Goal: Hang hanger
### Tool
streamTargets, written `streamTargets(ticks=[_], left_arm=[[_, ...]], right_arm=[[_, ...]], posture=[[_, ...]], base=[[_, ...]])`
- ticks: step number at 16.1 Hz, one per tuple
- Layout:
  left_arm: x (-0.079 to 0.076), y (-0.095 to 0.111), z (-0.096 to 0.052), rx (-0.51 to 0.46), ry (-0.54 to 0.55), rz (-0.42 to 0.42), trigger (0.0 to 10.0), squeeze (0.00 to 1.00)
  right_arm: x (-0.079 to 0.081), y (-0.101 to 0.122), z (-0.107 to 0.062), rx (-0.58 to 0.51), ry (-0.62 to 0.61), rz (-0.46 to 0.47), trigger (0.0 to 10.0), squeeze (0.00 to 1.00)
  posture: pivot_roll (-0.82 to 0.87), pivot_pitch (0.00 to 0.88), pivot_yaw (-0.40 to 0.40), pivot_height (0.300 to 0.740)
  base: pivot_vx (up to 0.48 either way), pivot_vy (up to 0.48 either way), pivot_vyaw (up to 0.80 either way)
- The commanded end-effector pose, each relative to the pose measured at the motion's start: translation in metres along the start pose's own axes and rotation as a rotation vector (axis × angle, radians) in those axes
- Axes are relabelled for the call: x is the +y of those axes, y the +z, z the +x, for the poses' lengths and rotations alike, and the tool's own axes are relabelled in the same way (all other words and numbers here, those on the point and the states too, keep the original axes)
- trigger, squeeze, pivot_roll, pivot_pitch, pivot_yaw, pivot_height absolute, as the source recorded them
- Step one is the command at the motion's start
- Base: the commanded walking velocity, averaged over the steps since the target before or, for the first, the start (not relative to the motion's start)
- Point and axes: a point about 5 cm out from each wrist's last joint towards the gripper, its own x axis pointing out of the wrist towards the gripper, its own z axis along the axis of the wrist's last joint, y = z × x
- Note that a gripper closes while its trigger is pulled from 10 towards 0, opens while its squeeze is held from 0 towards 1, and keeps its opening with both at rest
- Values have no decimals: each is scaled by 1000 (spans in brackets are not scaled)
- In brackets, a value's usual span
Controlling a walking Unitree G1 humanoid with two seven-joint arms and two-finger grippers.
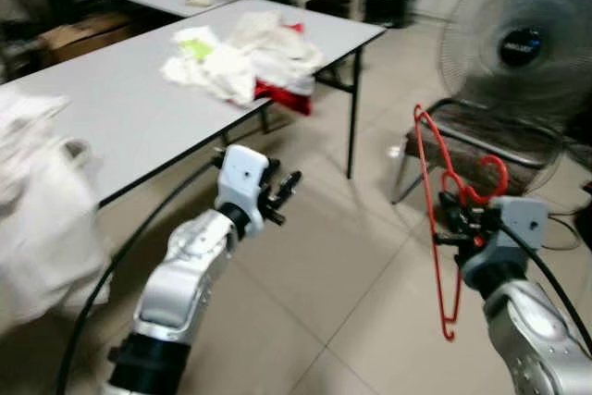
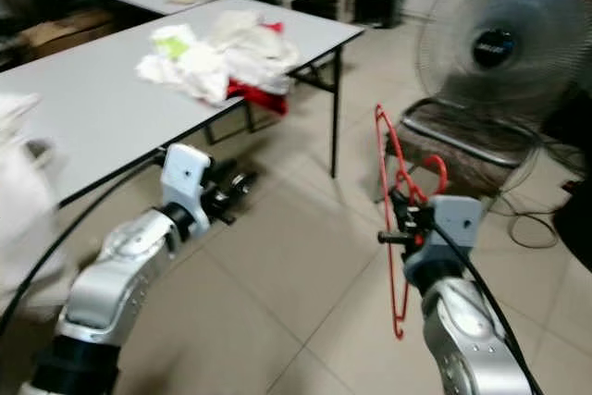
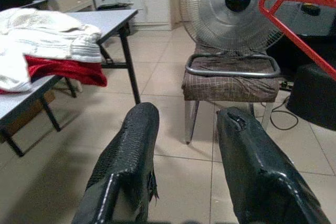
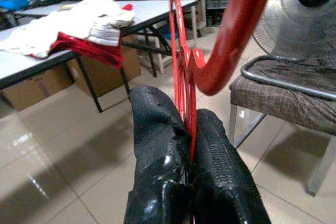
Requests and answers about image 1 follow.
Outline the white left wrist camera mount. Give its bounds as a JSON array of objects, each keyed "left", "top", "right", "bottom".
[{"left": 215, "top": 144, "right": 271, "bottom": 214}]

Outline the red garment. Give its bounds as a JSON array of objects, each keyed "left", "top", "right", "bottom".
[{"left": 252, "top": 20, "right": 315, "bottom": 117}]

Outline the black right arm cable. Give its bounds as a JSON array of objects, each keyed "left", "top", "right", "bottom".
[{"left": 499, "top": 219, "right": 592, "bottom": 354}]

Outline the white T-shirt green print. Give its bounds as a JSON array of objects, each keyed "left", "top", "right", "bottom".
[{"left": 162, "top": 25, "right": 260, "bottom": 107}]

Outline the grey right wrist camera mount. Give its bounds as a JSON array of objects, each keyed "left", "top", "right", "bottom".
[{"left": 486, "top": 196, "right": 549, "bottom": 262}]

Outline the red plastic hanger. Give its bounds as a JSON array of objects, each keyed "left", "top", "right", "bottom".
[{"left": 413, "top": 104, "right": 512, "bottom": 342}]

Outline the plain white T-shirt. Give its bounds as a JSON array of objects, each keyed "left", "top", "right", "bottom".
[{"left": 0, "top": 90, "right": 112, "bottom": 331}]

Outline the brown cardboard box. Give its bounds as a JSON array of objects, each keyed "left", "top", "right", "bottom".
[{"left": 39, "top": 14, "right": 135, "bottom": 56}]

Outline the black table leg frame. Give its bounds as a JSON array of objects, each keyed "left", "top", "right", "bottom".
[{"left": 257, "top": 43, "right": 364, "bottom": 180}]

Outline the large black floor fan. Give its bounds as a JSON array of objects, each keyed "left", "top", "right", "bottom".
[{"left": 437, "top": 0, "right": 592, "bottom": 128}]

